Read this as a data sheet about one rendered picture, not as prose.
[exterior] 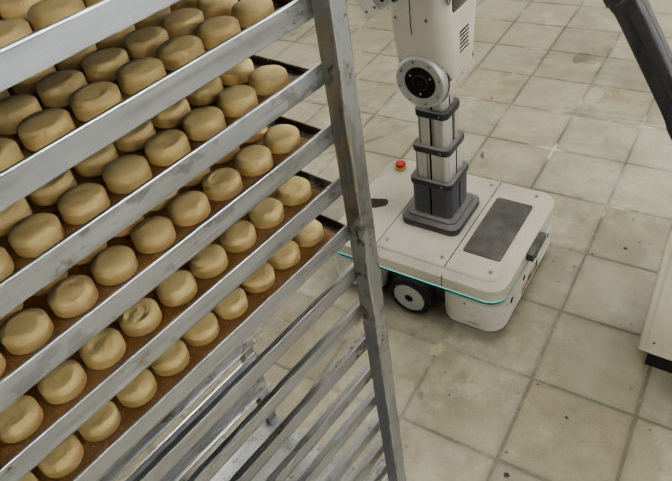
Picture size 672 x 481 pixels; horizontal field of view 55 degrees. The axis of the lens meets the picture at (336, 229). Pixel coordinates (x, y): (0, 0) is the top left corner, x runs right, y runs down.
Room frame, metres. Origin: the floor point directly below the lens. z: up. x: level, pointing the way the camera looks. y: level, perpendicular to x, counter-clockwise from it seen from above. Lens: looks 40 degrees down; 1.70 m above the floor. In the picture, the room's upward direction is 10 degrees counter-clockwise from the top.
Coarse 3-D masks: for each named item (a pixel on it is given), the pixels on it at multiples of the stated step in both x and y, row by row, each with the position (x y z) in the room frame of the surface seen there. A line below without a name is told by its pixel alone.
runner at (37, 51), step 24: (120, 0) 0.58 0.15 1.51; (144, 0) 0.60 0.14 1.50; (168, 0) 0.62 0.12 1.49; (72, 24) 0.55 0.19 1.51; (96, 24) 0.56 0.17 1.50; (120, 24) 0.58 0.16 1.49; (0, 48) 0.50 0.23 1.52; (24, 48) 0.51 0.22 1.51; (48, 48) 0.53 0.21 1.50; (72, 48) 0.54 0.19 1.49; (0, 72) 0.50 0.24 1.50; (24, 72) 0.51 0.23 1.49
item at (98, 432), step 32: (320, 224) 0.77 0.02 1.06; (288, 256) 0.71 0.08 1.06; (256, 288) 0.66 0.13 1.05; (224, 320) 0.62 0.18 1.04; (192, 352) 0.57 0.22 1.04; (128, 384) 0.52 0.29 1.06; (160, 384) 0.53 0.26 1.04; (96, 416) 0.48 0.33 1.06; (128, 416) 0.49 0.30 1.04; (64, 448) 0.45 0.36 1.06; (96, 448) 0.45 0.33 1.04; (32, 480) 0.41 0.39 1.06; (64, 480) 0.42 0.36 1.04
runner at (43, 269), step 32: (320, 64) 0.75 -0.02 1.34; (288, 96) 0.70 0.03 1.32; (224, 128) 0.63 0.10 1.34; (256, 128) 0.66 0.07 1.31; (192, 160) 0.59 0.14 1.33; (160, 192) 0.56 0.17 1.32; (96, 224) 0.51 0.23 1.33; (128, 224) 0.53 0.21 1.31; (64, 256) 0.48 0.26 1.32; (0, 288) 0.43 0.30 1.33; (32, 288) 0.45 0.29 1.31
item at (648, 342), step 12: (660, 264) 1.12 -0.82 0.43; (660, 276) 1.11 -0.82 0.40; (660, 288) 1.11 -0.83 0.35; (660, 300) 1.10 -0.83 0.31; (648, 312) 1.12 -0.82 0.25; (660, 312) 1.10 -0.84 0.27; (648, 324) 1.11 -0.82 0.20; (660, 324) 1.09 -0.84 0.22; (648, 336) 1.11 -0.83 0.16; (660, 336) 1.09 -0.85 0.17; (648, 348) 1.10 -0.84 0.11; (660, 348) 1.08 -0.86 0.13; (648, 360) 1.12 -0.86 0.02; (660, 360) 1.10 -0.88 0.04
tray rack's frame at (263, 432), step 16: (256, 432) 1.02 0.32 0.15; (240, 448) 0.98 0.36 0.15; (256, 448) 0.98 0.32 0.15; (288, 448) 0.96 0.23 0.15; (320, 448) 0.94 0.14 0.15; (240, 464) 0.94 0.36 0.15; (272, 464) 0.92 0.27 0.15; (304, 464) 0.90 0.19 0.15; (224, 480) 0.90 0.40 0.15; (256, 480) 0.88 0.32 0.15; (288, 480) 0.87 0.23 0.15; (320, 480) 0.85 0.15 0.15
